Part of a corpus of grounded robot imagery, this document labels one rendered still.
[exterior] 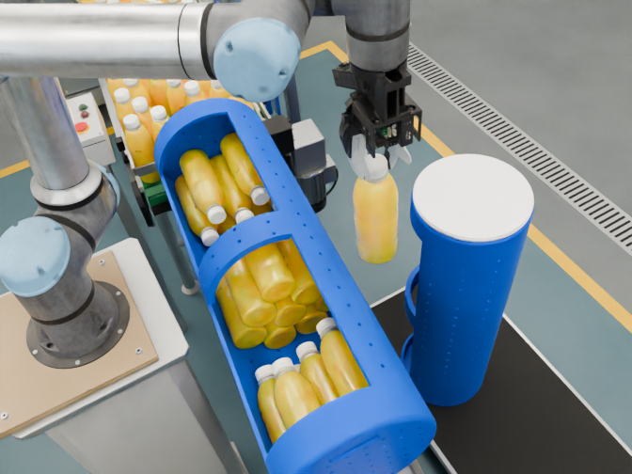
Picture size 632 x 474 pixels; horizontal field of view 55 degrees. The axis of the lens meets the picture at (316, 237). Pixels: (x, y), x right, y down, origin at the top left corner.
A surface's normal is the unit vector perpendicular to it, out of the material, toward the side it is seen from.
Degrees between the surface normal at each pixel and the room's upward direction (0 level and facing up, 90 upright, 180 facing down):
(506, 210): 0
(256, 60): 89
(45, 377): 1
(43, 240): 6
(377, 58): 90
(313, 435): 25
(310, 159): 90
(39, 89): 94
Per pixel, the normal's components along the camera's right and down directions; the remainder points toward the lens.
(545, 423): -0.08, -0.63
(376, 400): 0.24, -0.71
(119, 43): -0.19, 0.42
